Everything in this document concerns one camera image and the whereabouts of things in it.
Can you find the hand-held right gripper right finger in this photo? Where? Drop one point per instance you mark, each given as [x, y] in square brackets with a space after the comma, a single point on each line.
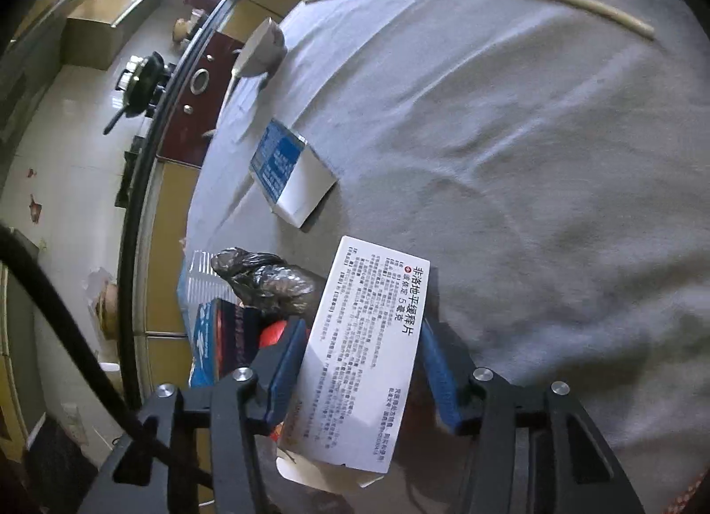
[439, 375]

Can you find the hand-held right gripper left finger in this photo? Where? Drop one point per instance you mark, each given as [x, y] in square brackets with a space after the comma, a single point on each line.
[283, 372]

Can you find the white printed medicine box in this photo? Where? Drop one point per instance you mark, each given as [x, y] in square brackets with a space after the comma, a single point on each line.
[360, 353]

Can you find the black plastic bag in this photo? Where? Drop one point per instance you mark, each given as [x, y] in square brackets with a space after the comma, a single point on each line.
[266, 281]

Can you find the blue and white carton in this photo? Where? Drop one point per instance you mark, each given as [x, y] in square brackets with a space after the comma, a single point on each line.
[288, 175]

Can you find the blue and red packet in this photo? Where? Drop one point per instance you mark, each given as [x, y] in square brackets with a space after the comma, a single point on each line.
[222, 336]

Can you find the yellow lower cabinets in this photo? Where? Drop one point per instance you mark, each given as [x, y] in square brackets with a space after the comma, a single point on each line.
[166, 247]

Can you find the black kitchen countertop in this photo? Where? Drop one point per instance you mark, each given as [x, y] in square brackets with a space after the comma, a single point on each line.
[130, 270]

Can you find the brown clay pot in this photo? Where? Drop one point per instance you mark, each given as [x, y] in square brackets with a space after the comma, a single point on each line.
[108, 311]

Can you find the grey tablecloth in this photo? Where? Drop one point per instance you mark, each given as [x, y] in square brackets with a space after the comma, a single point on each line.
[527, 186]

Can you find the dark red oven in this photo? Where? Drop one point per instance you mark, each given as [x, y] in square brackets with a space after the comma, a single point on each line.
[188, 120]

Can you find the red patterned cloth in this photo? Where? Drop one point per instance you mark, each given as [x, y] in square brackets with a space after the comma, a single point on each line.
[685, 497]

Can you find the white ceramic bowl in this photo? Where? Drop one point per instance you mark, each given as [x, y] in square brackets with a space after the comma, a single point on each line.
[258, 48]

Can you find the black wok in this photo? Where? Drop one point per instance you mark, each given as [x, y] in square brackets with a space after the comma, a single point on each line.
[141, 78]

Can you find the small tan pot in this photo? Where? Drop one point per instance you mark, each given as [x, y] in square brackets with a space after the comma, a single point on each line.
[183, 30]

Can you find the gold range hood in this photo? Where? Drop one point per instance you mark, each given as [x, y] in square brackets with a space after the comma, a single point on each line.
[111, 9]

